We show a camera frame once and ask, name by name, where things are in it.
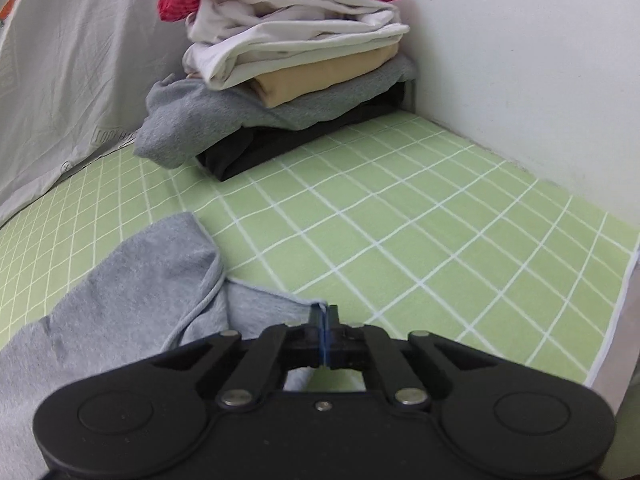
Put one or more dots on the grey sweatpants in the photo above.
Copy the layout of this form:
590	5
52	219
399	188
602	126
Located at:
100	310

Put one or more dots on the white printed sheet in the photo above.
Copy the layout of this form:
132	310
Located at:
75	60

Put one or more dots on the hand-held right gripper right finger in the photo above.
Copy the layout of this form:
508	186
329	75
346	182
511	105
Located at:
331	347

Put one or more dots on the black folded garment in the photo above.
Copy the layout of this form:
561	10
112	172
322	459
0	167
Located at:
270	147

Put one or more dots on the grey underlay sheet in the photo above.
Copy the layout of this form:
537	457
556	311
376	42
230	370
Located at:
617	355

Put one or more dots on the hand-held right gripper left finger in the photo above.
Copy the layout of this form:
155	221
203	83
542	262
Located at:
318	347

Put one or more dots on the tan folded garment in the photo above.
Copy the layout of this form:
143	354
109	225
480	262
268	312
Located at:
320	77

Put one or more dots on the white folded garment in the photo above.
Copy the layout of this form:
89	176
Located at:
280	7
280	47

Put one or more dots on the green checked mat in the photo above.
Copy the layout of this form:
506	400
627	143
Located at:
400	220

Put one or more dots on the grey folded garment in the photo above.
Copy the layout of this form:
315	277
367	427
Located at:
200	115

